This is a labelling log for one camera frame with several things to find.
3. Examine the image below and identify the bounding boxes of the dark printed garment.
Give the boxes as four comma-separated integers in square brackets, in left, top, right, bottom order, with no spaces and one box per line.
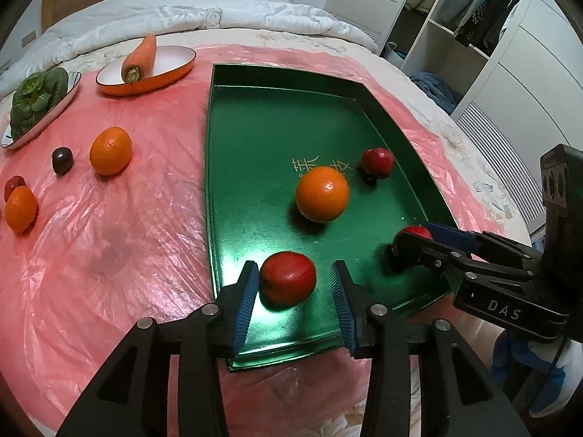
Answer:
[455,0,527,55]

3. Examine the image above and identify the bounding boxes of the carrot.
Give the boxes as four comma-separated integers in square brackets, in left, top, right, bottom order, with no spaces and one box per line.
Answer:
[121,35,158,84]

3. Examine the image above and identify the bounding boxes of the blue cloth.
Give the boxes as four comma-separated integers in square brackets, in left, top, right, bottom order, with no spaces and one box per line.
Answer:
[410,72,456,114]

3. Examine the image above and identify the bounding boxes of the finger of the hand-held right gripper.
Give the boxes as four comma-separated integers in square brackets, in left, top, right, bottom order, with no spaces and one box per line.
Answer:
[423,221,544,265]
[391,231,536,293]

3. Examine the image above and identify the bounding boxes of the orange enamel bowl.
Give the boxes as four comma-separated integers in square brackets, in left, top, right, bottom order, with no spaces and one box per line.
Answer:
[95,46,197,97]

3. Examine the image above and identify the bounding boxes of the white louvred radiator cover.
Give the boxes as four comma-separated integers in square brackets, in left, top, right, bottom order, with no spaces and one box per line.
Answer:
[455,102,547,226]

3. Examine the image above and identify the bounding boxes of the white oval plate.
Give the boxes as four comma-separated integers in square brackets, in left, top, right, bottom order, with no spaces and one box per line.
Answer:
[1,70,83,150]

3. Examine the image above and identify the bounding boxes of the person's right hand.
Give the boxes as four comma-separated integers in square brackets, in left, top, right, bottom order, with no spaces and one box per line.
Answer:
[492,330,570,417]

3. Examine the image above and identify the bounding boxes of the dark purple plum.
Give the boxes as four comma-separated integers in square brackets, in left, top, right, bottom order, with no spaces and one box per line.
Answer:
[51,146,74,175]

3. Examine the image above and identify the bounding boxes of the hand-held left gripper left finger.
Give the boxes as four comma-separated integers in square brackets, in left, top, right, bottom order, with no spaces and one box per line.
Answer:
[55,260,260,437]

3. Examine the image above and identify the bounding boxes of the small red apple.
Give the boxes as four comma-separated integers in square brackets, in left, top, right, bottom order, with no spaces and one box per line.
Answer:
[362,147,394,179]

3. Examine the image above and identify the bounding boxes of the plastic bag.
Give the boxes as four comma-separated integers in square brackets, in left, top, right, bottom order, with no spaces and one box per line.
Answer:
[383,41,406,69]

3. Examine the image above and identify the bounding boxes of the orange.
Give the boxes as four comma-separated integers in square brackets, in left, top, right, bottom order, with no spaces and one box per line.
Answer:
[89,127,133,176]
[4,185,38,234]
[296,166,351,224]

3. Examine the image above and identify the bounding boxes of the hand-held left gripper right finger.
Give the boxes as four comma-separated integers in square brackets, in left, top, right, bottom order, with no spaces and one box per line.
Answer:
[330,260,531,437]

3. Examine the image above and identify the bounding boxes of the pink plastic sheet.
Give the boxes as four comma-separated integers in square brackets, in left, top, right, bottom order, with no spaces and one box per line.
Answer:
[0,43,533,433]

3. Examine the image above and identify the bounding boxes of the red plum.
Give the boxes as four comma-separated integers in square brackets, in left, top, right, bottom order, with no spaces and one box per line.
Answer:
[259,251,317,308]
[4,175,27,201]
[394,225,433,260]

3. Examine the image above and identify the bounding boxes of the white duvet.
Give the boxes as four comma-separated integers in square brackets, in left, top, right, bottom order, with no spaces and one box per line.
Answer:
[0,0,381,96]

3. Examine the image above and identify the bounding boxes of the green tray box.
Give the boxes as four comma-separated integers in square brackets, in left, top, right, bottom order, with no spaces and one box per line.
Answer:
[205,63,461,371]

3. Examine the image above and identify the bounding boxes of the dark green leafy vegetable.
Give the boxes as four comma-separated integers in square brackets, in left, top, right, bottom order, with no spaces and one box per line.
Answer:
[10,67,69,139]

